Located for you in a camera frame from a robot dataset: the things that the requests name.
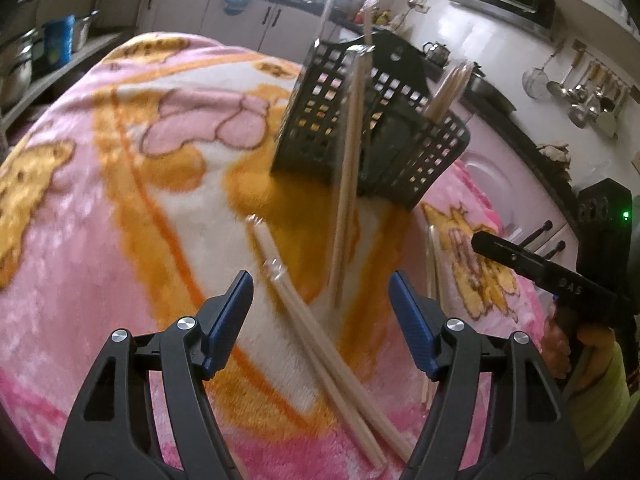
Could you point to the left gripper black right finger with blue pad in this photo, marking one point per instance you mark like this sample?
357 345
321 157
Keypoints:
496 414

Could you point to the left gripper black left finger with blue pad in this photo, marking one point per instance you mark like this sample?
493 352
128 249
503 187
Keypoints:
111 431

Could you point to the chopsticks pair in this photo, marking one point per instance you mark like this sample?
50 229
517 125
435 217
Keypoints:
360 413
437 290
368 7

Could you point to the black perforated utensil basket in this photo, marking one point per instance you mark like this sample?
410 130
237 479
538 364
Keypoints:
402 152

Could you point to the bundle of chopsticks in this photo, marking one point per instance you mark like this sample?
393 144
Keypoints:
346 173

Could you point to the yellow-green sleeve forearm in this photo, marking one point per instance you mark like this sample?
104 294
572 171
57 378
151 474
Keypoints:
600 412

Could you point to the person's right hand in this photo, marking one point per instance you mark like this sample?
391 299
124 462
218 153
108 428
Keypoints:
556 350

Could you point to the hanging steel ladle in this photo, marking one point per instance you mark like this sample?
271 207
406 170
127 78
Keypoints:
557 88

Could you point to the hanging steel strainer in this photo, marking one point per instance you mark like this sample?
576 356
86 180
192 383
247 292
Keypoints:
534 81

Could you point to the black pot on stove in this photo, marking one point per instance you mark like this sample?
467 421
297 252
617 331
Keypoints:
480 86

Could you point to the pink orange cartoon blanket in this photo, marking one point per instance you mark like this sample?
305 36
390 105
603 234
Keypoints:
127 207

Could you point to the chopsticks standing in basket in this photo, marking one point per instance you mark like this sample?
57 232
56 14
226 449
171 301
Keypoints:
449 91

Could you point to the steel kettle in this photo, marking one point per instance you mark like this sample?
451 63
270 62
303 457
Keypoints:
436 53

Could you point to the steel pot on shelf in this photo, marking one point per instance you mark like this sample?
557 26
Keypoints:
16 67

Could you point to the wrapped chopstick in basket left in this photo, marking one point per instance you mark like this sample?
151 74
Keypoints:
324 18

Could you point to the blue canister on shelf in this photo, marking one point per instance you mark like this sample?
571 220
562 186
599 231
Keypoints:
58 41

